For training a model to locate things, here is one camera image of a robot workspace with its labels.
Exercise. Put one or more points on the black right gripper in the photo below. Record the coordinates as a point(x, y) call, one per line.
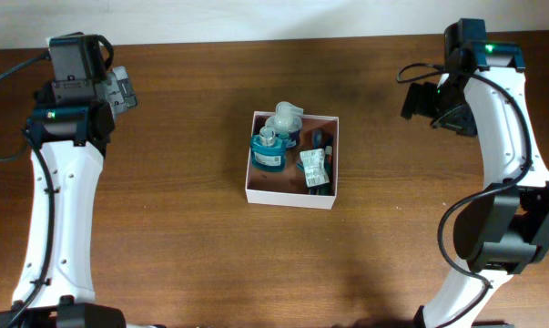
point(420, 100)

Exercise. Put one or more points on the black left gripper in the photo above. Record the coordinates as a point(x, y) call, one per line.
point(119, 87)

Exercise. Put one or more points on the green white packet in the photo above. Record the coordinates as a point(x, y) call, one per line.
point(313, 167)

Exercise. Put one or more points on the clear pump soap bottle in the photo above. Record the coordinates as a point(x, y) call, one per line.
point(287, 121)

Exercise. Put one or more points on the teal mouthwash bottle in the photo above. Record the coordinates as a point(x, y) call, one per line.
point(267, 151)

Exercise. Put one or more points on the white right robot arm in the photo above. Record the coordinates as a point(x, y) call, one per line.
point(488, 237)

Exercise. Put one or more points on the white cardboard box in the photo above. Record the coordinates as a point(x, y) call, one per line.
point(288, 187)

